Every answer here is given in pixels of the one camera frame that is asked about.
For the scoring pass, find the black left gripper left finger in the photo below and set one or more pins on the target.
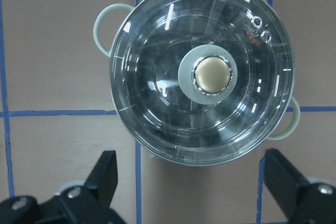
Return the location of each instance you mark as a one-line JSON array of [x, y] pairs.
[[87, 203]]

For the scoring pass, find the glass pot lid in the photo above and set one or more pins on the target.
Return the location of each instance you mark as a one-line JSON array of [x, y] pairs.
[[202, 72]]

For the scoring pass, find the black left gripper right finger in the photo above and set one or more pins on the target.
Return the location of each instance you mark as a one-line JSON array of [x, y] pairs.
[[301, 200]]

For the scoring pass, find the pale green electric pot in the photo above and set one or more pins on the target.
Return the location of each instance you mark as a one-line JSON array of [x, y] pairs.
[[105, 28]]

